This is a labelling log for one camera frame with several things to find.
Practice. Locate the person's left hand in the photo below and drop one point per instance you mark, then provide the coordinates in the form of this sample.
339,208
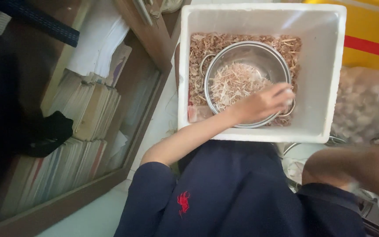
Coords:
258,105

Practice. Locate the person's left fingers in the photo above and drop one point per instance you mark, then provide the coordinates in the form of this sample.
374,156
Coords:
283,93

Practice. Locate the white foam box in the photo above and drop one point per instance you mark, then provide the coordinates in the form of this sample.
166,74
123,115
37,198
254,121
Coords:
317,82

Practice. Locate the heap of pale garlic skins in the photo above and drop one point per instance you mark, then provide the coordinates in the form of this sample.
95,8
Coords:
235,84

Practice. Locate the clear bag of garlic cloves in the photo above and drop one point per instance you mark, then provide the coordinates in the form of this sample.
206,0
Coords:
364,105

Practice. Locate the pink plastic piece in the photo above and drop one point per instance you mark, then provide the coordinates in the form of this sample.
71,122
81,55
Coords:
198,113

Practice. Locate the layer of brown garlic skins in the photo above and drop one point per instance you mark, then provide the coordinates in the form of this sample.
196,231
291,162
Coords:
202,46

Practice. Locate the yellow container with red stripe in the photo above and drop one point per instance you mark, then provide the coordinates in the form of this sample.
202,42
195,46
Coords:
370,29

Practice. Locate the person's navy blue shirt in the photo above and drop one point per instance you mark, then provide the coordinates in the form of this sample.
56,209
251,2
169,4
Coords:
235,194

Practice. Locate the wooden cabinet with books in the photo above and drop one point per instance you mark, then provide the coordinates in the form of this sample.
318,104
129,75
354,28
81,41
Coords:
87,115

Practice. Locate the black cloth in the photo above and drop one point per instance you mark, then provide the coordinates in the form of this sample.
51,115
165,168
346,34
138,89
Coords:
49,133

